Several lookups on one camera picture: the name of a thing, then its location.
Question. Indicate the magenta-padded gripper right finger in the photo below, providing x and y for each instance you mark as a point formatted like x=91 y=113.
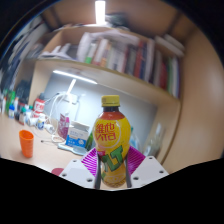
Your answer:
x=136 y=159

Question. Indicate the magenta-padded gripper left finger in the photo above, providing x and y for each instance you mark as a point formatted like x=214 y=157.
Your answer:
x=90 y=160

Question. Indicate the yellow drink bottle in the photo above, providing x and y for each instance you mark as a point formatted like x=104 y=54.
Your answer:
x=111 y=140

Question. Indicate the green glass bottle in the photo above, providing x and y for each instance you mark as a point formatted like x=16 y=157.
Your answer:
x=89 y=141

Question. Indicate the pale blue hairbrush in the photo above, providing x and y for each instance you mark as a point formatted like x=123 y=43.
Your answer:
x=71 y=149

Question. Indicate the tall clear glass bottle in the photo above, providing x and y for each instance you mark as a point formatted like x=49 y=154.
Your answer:
x=153 y=141

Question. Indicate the blue and white carton box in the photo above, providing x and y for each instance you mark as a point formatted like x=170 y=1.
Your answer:
x=77 y=136

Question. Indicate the flat round red coaster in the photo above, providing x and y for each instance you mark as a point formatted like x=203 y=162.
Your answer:
x=57 y=171

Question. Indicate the orange plastic cup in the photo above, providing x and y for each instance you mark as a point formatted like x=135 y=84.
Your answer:
x=26 y=143

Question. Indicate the red and white canister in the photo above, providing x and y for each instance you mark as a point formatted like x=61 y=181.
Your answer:
x=39 y=106

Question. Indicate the wooden shelf unit with books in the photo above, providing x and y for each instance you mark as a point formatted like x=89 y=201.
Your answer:
x=133 y=83

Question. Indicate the under-shelf light strip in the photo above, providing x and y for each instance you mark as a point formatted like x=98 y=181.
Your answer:
x=75 y=76

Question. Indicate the ceiling light strip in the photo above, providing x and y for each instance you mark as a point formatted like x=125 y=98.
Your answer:
x=100 y=11

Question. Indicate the white wall power strip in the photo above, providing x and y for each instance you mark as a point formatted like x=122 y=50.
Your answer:
x=71 y=99

